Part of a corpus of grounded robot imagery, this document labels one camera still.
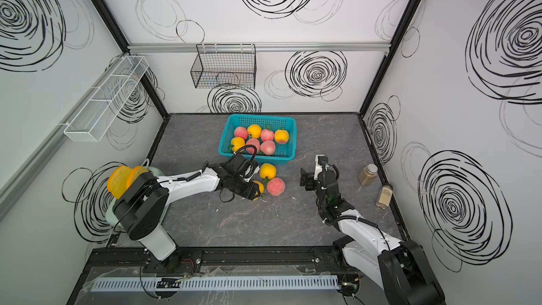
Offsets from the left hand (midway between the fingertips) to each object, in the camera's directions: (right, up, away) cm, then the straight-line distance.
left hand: (254, 192), depth 88 cm
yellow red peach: (+12, +23, +16) cm, 31 cm away
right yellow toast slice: (-39, +12, -17) cm, 44 cm away
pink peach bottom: (+5, +19, +9) cm, 21 cm away
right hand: (+24, +10, -2) cm, 27 cm away
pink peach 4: (+9, +3, -2) cm, 10 cm away
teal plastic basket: (+13, +15, +14) cm, 24 cm away
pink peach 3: (-1, +21, +14) cm, 25 cm away
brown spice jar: (+47, +7, -1) cm, 48 cm away
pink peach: (-8, +26, +17) cm, 32 cm away
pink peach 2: (+5, +24, +15) cm, 29 cm away
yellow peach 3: (+3, +2, -2) cm, 4 cm away
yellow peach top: (+6, +9, +3) cm, 11 cm away
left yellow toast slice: (-44, +9, -18) cm, 49 cm away
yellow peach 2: (-9, +20, +13) cm, 26 cm away
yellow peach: (-1, +27, +17) cm, 31 cm away
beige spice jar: (+54, -1, -2) cm, 54 cm away
